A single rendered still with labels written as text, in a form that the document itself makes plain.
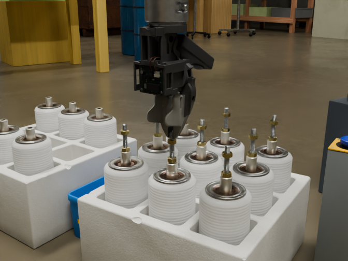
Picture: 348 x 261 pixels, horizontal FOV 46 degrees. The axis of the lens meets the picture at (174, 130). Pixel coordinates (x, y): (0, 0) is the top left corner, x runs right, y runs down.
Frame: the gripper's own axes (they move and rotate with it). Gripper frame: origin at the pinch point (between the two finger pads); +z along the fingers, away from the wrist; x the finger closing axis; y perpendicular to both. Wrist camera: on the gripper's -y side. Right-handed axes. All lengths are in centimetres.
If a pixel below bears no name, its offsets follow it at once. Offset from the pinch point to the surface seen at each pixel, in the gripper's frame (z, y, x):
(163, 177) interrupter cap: 9.2, 2.6, -0.7
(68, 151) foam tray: 18, -11, -47
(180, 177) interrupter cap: 9.4, 0.0, 1.6
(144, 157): 10.3, -5.6, -12.6
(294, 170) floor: 35, -74, -1
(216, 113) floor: 35, -122, -63
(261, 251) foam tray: 19.3, -0.4, 19.5
